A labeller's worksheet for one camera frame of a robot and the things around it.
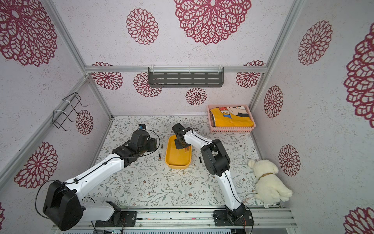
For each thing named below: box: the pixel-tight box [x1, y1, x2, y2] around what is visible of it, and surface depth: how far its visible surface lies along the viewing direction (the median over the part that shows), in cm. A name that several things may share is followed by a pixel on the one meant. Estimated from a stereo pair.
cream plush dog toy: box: [248, 159, 293, 205], surface depth 79 cm
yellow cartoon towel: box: [210, 105, 254, 128], surface depth 112 cm
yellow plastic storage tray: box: [164, 134, 193, 170], surface depth 99 cm
